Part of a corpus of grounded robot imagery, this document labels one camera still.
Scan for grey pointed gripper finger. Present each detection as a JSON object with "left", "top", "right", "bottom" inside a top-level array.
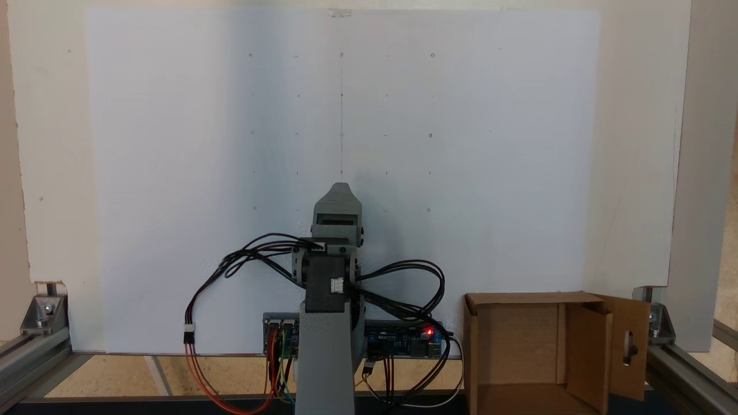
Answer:
[{"left": 314, "top": 182, "right": 363, "bottom": 207}]

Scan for blue circuit board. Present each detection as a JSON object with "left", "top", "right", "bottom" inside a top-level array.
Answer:
[{"left": 364, "top": 320, "right": 446, "bottom": 360}]

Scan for brown cardboard box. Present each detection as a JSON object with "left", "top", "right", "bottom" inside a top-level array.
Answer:
[{"left": 463, "top": 291, "right": 652, "bottom": 415}]

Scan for black servo cable loops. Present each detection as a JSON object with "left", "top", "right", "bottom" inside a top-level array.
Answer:
[
  {"left": 353, "top": 259, "right": 446, "bottom": 335},
  {"left": 219, "top": 232, "right": 325, "bottom": 289}
]

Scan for black cable with white connector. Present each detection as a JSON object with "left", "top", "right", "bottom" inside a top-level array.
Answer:
[{"left": 184, "top": 248, "right": 306, "bottom": 346}]

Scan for coloured jumper wires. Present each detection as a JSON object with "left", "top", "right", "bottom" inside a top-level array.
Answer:
[{"left": 266, "top": 329, "right": 298, "bottom": 405}]

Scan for black power cable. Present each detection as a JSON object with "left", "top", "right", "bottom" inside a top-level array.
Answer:
[{"left": 362, "top": 331, "right": 462, "bottom": 408}]

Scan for thin white cable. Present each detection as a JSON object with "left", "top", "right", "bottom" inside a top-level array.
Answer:
[{"left": 398, "top": 335, "right": 465, "bottom": 409}]

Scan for orange red wire bundle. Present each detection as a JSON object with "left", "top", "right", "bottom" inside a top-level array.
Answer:
[{"left": 184, "top": 342, "right": 278, "bottom": 415}]

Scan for aluminium corner bracket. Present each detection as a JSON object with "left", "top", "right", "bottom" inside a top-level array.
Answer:
[
  {"left": 21, "top": 293, "right": 69, "bottom": 336},
  {"left": 633, "top": 286, "right": 677, "bottom": 345}
]

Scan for aluminium frame rail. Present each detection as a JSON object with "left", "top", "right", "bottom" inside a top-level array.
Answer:
[
  {"left": 645, "top": 340, "right": 738, "bottom": 415},
  {"left": 0, "top": 327, "right": 73, "bottom": 411}
]

